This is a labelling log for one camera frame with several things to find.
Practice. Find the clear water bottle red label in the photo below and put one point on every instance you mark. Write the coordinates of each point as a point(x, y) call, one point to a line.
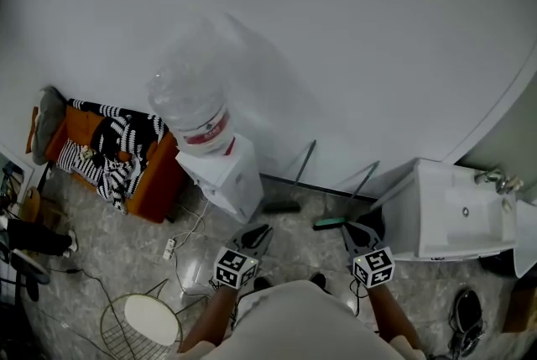
point(189, 106)

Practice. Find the person's black right shoe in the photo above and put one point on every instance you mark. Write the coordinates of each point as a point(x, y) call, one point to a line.
point(319, 280)

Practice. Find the chrome faucet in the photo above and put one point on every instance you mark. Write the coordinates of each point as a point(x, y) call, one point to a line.
point(488, 178)

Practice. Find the person's right forearm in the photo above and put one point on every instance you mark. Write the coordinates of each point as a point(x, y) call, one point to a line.
point(390, 316)

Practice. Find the white water dispenser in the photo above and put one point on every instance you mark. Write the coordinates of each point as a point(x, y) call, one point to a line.
point(226, 182)

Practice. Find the small white soap piece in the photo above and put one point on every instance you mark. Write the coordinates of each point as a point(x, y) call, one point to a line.
point(507, 205)

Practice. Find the grey cushion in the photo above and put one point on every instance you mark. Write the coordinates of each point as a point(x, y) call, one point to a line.
point(48, 119)

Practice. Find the person's left forearm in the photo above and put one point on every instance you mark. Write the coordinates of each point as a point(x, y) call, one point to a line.
point(210, 316)

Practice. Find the brown wooden box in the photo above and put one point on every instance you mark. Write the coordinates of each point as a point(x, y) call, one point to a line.
point(522, 308)

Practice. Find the person's black shoe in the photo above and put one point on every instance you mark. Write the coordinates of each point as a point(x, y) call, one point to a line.
point(319, 280)
point(262, 283)

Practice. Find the white sink cabinet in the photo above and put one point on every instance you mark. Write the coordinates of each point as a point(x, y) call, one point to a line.
point(444, 224)

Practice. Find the black office chair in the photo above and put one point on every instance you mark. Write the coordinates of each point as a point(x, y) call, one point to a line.
point(29, 278)

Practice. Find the white power strip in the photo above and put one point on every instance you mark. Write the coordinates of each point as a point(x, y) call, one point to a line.
point(169, 249)

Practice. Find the black round case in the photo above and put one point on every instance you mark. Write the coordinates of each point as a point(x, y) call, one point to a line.
point(467, 314)

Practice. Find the black and white striped blanket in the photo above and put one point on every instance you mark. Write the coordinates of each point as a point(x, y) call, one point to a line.
point(113, 132)

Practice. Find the person's black left shoe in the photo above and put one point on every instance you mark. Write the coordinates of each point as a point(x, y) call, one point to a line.
point(262, 283)

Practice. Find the framed picture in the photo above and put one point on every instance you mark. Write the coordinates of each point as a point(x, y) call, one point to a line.
point(12, 178)

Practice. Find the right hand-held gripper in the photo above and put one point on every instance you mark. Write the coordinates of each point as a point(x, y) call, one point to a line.
point(375, 268)

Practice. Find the orange sofa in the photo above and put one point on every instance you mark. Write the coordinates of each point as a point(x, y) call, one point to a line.
point(151, 190)

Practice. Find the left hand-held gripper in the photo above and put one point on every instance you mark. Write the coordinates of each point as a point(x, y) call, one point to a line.
point(235, 268)

